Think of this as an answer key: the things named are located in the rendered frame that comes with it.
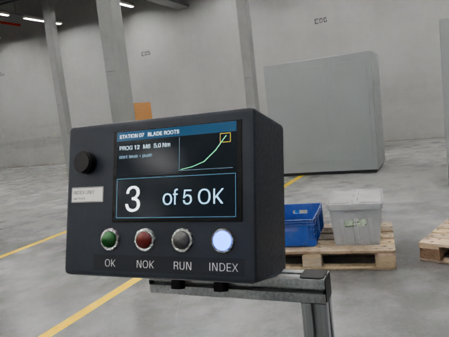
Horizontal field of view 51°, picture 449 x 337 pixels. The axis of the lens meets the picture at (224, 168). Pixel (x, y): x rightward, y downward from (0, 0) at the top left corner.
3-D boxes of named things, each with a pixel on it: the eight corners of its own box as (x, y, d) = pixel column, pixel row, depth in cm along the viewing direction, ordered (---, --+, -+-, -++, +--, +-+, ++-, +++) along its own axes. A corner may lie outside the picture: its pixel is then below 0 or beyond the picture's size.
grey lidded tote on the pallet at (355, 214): (385, 225, 402) (382, 186, 398) (386, 246, 345) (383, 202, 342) (335, 226, 415) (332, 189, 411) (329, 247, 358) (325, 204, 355)
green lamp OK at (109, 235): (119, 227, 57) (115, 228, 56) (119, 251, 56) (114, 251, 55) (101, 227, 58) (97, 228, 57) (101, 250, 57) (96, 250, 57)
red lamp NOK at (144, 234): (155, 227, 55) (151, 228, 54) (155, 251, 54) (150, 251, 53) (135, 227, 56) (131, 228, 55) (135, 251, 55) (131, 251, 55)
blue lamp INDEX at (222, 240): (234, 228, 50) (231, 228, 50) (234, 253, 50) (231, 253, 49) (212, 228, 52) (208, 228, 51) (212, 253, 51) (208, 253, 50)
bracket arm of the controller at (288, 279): (332, 294, 56) (329, 270, 55) (327, 305, 53) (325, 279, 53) (161, 284, 66) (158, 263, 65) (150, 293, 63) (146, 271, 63)
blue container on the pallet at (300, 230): (324, 227, 418) (322, 202, 415) (316, 247, 362) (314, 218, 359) (279, 228, 431) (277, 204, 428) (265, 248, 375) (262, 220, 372)
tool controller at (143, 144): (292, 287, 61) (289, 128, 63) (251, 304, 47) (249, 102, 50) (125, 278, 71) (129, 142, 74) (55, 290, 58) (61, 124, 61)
